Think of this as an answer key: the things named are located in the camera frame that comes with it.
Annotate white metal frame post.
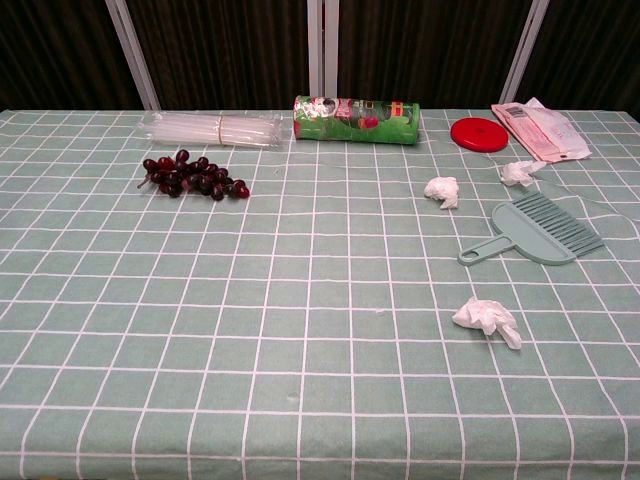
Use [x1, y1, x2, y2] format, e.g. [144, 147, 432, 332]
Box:
[499, 0, 550, 105]
[104, 0, 161, 111]
[306, 0, 340, 100]

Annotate red round lid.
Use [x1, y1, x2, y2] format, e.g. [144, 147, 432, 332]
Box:
[450, 117, 509, 153]

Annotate pink white plastic packet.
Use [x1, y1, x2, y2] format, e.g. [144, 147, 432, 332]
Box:
[490, 97, 592, 163]

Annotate green printed cylinder can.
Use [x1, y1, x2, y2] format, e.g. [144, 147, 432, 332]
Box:
[292, 95, 421, 148]

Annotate white tissue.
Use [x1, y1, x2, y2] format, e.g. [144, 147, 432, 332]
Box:
[423, 176, 461, 211]
[451, 296, 523, 351]
[500, 159, 549, 189]

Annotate teal plastic hand brush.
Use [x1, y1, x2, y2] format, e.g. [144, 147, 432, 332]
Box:
[457, 192, 605, 267]

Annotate green checked tablecloth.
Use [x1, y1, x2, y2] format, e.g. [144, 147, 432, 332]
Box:
[0, 108, 640, 480]

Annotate dark red grape bunch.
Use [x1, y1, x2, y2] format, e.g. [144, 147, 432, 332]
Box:
[136, 149, 251, 202]

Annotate clear pack of straws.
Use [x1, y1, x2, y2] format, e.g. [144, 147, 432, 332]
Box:
[139, 110, 292, 151]

